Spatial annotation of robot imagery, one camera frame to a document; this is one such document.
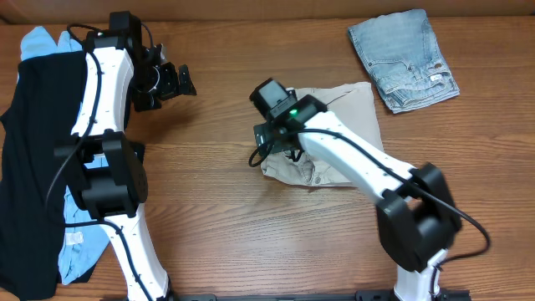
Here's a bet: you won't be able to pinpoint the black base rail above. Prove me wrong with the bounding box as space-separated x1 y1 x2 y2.
175 289 471 301

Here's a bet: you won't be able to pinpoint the black garment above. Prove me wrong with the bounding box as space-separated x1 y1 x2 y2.
1 52 87 300

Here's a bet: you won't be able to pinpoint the beige khaki shorts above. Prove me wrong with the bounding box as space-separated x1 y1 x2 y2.
261 82 383 187

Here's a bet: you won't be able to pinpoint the folded light blue jeans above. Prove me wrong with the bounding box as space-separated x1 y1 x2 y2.
348 9 460 114

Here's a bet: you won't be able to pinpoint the light blue shirt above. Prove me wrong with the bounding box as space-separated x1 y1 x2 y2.
20 26 110 285

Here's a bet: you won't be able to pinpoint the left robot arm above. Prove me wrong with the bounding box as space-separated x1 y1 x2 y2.
54 11 196 300

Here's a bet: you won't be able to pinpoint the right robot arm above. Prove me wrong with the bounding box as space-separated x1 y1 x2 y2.
250 79 471 301

